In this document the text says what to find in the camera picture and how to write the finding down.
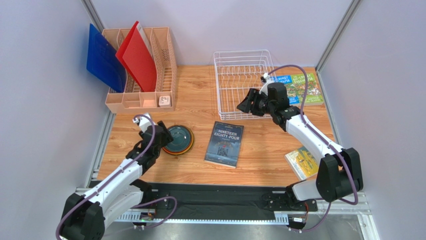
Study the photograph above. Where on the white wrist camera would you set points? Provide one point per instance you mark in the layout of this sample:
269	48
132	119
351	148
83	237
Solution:
266	80
143	121

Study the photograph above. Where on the pink plastic file organizer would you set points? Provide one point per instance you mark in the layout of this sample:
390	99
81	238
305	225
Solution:
135	101

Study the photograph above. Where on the Nineteen Eighty-Four book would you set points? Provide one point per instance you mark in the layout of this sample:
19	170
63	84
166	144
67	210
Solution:
224	144

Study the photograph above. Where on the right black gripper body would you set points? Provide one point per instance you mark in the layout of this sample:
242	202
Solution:
251	102

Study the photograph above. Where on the yellow illustrated book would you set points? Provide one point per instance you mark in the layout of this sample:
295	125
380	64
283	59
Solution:
302	163

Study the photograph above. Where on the black base mat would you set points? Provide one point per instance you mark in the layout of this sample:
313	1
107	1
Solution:
219	202

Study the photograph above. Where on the green treehouse book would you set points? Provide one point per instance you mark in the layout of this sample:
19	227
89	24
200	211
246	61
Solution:
313	95

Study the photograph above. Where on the white power adapter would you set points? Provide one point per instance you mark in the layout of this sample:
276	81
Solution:
165	101

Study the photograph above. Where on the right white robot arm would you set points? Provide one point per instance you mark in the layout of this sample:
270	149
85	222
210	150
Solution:
339	173

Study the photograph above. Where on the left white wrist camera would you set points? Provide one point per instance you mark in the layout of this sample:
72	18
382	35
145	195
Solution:
143	121

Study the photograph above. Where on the green plate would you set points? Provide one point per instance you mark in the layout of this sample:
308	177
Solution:
191	146

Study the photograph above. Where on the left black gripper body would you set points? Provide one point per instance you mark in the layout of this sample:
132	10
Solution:
164	141

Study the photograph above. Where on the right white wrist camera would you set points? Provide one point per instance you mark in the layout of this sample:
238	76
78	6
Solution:
266	80

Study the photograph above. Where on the dark grey plate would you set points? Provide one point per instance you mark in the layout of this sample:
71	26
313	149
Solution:
179	139

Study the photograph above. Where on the orange plate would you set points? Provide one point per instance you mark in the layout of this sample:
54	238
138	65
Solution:
186	151

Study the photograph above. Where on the blue plastic folder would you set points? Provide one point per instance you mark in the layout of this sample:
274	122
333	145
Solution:
103	63

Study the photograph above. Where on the red plastic folder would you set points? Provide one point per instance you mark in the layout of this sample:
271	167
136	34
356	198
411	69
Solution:
136	56

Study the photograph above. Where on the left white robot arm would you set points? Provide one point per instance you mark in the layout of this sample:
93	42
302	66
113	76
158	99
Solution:
87	216

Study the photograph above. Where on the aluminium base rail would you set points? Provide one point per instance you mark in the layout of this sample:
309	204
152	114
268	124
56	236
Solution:
147	205

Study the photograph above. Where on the white wire dish rack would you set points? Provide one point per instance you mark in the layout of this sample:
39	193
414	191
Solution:
236	72

